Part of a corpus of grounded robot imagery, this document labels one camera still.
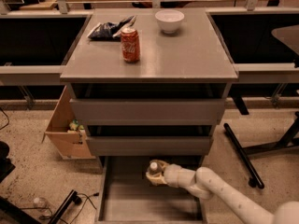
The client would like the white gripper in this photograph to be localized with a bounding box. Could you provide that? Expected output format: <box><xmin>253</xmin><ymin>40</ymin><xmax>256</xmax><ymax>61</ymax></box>
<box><xmin>146</xmin><ymin>160</ymin><xmax>196</xmax><ymax>189</ymax></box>

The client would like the clear plastic water bottle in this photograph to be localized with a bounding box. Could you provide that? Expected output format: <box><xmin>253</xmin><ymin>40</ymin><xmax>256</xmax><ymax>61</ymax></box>
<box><xmin>148</xmin><ymin>161</ymin><xmax>159</xmax><ymax>175</ymax></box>

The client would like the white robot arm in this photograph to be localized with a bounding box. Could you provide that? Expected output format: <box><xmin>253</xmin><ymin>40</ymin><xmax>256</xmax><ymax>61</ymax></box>
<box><xmin>146</xmin><ymin>160</ymin><xmax>299</xmax><ymax>224</ymax></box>

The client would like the grey open bottom drawer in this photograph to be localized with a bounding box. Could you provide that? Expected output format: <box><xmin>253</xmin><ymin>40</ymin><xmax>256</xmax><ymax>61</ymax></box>
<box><xmin>94</xmin><ymin>156</ymin><xmax>207</xmax><ymax>224</ymax></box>

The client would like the grey middle drawer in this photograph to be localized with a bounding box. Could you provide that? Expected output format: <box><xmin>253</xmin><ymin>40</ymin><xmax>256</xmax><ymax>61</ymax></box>
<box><xmin>87</xmin><ymin>136</ymin><xmax>212</xmax><ymax>156</ymax></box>

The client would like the grey drawer cabinet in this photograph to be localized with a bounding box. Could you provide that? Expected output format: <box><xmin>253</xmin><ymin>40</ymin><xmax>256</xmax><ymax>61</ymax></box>
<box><xmin>60</xmin><ymin>7</ymin><xmax>239</xmax><ymax>173</ymax></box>

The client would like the grey top drawer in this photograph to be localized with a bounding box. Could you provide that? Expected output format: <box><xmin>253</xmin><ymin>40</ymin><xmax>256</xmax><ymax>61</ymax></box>
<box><xmin>70</xmin><ymin>99</ymin><xmax>224</xmax><ymax>125</ymax></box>

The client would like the clear bottle on floor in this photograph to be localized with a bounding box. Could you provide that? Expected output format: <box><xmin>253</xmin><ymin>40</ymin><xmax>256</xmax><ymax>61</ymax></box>
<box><xmin>33</xmin><ymin>197</ymin><xmax>49</xmax><ymax>212</ymax></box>

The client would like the brown cardboard box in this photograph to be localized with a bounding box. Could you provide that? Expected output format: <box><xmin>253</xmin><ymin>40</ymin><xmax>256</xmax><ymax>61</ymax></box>
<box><xmin>45</xmin><ymin>87</ymin><xmax>93</xmax><ymax>159</ymax></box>

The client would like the red soda can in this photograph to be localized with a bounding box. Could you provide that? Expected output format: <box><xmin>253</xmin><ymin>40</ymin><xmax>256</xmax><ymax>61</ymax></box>
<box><xmin>121</xmin><ymin>27</ymin><xmax>140</xmax><ymax>63</ymax></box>

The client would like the black metal stand leg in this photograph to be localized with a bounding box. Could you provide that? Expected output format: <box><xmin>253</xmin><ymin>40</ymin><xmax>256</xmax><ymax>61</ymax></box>
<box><xmin>223</xmin><ymin>112</ymin><xmax>299</xmax><ymax>189</ymax></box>

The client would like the dark blue chip bag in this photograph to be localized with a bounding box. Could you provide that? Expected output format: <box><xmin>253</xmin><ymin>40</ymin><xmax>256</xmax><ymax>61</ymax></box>
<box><xmin>87</xmin><ymin>16</ymin><xmax>136</xmax><ymax>41</ymax></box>

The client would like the white ceramic bowl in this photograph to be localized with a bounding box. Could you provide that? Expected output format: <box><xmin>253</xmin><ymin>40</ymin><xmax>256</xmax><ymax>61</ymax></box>
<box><xmin>155</xmin><ymin>9</ymin><xmax>185</xmax><ymax>34</ymax></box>

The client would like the black stand leg left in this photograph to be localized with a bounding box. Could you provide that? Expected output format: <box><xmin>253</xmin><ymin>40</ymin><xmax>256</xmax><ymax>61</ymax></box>
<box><xmin>0</xmin><ymin>190</ymin><xmax>82</xmax><ymax>224</ymax></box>

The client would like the black floor cable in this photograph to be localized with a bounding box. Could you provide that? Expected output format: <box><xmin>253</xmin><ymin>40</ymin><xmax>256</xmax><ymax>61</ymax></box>
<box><xmin>68</xmin><ymin>192</ymin><xmax>100</xmax><ymax>224</ymax></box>

